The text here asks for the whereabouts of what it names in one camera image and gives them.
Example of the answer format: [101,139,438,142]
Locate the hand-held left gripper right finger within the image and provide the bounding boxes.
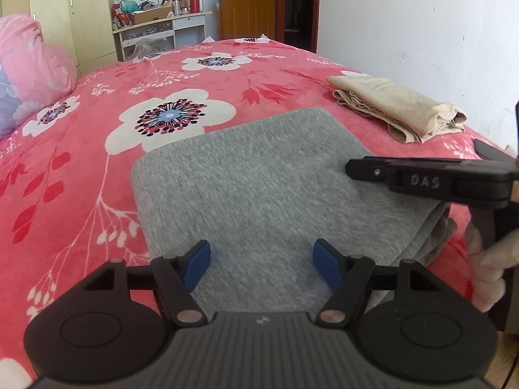
[312,238,441,327]

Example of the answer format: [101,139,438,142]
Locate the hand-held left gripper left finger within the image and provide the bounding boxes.
[83,239,211,327]

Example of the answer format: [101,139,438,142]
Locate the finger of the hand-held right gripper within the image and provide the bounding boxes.
[346,156,392,181]

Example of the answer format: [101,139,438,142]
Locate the grey sweater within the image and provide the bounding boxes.
[130,106,459,312]

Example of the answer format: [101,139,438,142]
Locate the person's right hand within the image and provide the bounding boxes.
[464,222,519,313]

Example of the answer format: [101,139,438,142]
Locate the folded beige garment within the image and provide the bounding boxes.
[326,75,467,145]

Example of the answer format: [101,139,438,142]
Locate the red floral blanket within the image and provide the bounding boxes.
[0,37,507,389]

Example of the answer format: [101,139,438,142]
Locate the brown wooden door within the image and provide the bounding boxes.
[273,0,322,53]

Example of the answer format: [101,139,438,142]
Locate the clear plastic bag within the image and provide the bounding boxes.
[132,36,171,59]

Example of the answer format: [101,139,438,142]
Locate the white desk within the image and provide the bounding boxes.
[113,10,213,62]

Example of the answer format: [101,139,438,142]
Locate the cardboard box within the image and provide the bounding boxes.
[132,6,173,25]

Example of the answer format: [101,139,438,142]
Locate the pink floral pillow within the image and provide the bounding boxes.
[0,13,78,136]

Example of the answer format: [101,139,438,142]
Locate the cream wardrobe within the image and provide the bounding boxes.
[0,0,118,76]

